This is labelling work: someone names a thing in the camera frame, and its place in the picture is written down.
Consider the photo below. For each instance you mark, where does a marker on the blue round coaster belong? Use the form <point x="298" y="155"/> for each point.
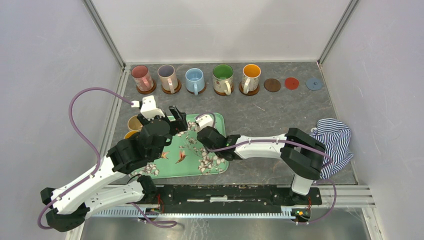
<point x="314" y="84"/>

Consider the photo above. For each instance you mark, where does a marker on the blue orange-interior mug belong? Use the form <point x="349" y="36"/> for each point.
<point x="130" y="134"/>

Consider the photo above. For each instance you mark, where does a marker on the green floral tray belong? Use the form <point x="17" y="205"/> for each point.
<point x="185" y="157"/>

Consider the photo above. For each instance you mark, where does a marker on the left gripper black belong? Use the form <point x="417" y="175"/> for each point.
<point x="180" y="124"/>

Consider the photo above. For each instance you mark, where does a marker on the beige mug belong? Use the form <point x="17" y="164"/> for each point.
<point x="134" y="124"/>

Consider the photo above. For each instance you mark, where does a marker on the blue striped cloth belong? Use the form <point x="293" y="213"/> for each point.
<point x="336" y="136"/>

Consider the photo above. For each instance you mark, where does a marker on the purple interior mug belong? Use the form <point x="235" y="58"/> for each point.
<point x="168" y="77"/>

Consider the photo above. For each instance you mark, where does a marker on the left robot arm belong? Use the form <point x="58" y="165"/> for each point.
<point x="69" y="206"/>

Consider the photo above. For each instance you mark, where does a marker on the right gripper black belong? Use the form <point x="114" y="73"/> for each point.
<point x="215" y="130"/>

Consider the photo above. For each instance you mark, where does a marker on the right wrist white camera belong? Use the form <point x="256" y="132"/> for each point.
<point x="205" y="120"/>

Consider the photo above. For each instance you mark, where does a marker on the green interior floral mug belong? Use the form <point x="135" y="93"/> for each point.
<point x="223" y="78"/>

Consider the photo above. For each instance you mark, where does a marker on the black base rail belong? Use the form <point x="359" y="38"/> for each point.
<point x="228" y="199"/>

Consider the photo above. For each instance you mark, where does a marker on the dark wooden coaster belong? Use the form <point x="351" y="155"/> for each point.
<point x="272" y="85"/>

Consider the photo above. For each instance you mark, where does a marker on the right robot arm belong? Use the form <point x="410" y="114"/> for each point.
<point x="302" y="153"/>

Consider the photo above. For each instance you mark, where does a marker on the light blue mug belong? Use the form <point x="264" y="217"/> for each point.
<point x="194" y="79"/>

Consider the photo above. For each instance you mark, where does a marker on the pink mug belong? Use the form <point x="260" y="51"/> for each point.
<point x="142" y="77"/>

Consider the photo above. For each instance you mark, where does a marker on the orange interior mug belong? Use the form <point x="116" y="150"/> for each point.
<point x="251" y="77"/>

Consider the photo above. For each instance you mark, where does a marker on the red round coaster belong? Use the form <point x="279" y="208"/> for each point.
<point x="291" y="83"/>

